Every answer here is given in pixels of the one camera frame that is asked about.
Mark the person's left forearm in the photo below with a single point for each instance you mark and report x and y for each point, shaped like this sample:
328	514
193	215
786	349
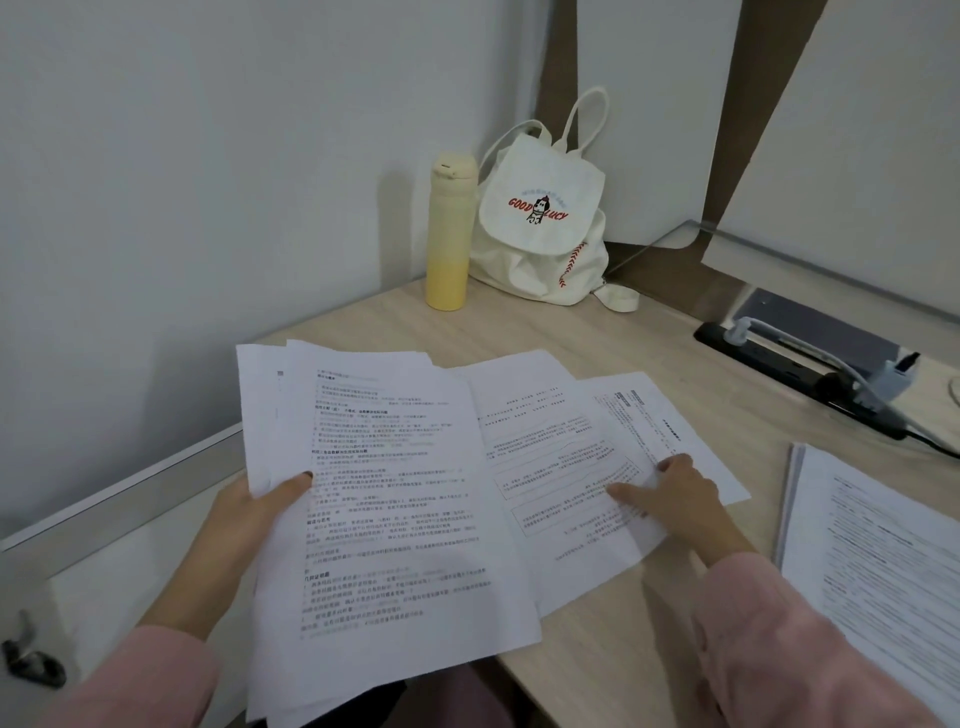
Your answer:
142	667

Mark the person's right hand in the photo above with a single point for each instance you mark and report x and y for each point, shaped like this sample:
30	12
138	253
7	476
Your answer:
701	510

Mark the person's left thumb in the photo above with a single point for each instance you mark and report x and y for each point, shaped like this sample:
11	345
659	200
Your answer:
285	491

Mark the person's left hand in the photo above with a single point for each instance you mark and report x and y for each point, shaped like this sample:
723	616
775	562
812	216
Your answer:
229	536

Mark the sheaf of printed paper sheets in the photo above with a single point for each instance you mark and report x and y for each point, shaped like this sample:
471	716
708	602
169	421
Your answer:
390	487

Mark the dark grey flat device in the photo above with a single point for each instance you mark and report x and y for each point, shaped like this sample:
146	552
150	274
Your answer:
817	319

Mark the black power strip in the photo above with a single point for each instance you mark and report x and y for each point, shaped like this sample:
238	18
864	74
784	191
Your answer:
780	367

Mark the thick stack of printed papers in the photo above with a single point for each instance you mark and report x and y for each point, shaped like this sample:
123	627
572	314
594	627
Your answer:
877	555

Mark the person's right thumb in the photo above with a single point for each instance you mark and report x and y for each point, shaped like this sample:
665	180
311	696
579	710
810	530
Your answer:
631	497

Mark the printed sheet with boxed text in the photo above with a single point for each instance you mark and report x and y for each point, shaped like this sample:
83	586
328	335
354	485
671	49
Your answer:
540	450

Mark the printed sheet with sideways text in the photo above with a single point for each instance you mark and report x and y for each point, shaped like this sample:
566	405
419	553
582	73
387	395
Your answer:
645	420

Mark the person's right forearm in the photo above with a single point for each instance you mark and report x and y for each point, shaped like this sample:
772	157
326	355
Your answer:
795	645

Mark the clear acrylic desk divider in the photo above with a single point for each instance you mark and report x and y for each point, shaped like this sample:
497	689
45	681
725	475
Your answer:
720	247

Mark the grey plug adapter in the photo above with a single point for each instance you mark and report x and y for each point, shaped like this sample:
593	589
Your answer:
894	377

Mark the person's leg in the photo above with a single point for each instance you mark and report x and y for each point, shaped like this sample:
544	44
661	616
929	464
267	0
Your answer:
469	701

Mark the yellow insulated water bottle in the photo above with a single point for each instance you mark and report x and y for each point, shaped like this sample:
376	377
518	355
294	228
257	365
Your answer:
450	240

